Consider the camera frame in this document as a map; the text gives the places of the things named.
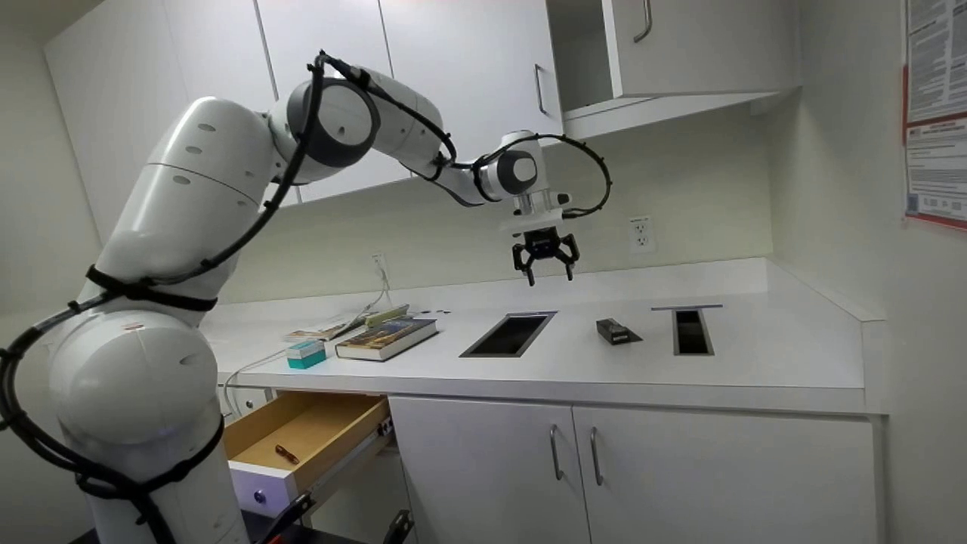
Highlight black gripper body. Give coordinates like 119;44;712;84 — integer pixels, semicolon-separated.
515;227;581;270

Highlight black printed product box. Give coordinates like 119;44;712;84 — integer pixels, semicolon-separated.
593;313;647;350

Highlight small teal box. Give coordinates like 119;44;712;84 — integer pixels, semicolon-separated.
284;335;333;371

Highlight hardcover book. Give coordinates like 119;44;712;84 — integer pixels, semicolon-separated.
333;309;444;367

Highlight loose paper sheets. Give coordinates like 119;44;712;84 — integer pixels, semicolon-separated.
284;299;416;346

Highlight white base cabinet door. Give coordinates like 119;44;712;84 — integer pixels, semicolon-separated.
572;403;882;544
387;395;593;544

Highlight open wooden drawer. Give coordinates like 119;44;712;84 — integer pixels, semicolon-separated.
222;391;396;520

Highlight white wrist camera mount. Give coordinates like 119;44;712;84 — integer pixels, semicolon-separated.
498;186;581;237

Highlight white wall outlet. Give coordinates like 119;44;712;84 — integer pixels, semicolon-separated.
627;213;656;256

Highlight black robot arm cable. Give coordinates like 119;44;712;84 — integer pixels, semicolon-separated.
0;49;615;544

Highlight thin white cable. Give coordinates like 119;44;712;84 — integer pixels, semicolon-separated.
370;254;400;316

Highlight metal wall cabinet handle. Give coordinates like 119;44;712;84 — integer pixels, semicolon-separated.
629;0;656;44
533;61;554;121

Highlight metal cabinet door handle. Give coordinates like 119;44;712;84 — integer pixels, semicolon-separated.
586;427;606;489
548;422;564;483

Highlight open white wall cabinet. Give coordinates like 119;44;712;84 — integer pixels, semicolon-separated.
548;0;805;141

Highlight wall poster red border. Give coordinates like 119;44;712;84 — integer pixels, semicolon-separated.
899;0;967;234

